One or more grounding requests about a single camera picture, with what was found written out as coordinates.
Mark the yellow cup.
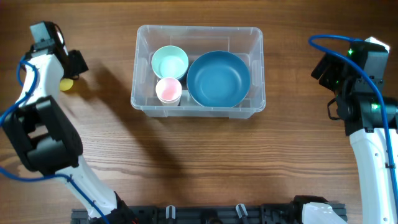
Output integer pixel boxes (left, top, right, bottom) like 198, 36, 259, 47
59, 78, 74, 91

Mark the mint green bowl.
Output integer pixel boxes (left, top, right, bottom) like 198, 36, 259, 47
151, 45, 189, 80

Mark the pink cup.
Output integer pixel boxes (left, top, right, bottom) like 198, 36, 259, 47
155, 77, 182, 101

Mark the cream cup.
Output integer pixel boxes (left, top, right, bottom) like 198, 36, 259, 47
160, 98, 180, 106

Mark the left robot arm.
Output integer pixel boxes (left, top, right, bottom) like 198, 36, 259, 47
1, 21, 139, 223

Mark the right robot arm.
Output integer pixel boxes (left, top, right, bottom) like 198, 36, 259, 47
308, 35, 397, 223

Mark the clear plastic storage bin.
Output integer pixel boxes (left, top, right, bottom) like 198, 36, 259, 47
131, 25, 266, 119

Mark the right blue cable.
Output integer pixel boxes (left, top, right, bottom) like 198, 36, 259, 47
308, 34, 398, 215

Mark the blue cable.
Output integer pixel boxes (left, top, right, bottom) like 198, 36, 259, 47
308, 34, 398, 215
0, 55, 109, 224

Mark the left blue cable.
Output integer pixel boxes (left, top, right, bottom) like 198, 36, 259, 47
0, 55, 109, 224

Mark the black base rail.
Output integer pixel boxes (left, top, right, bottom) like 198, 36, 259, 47
70, 203, 348, 224

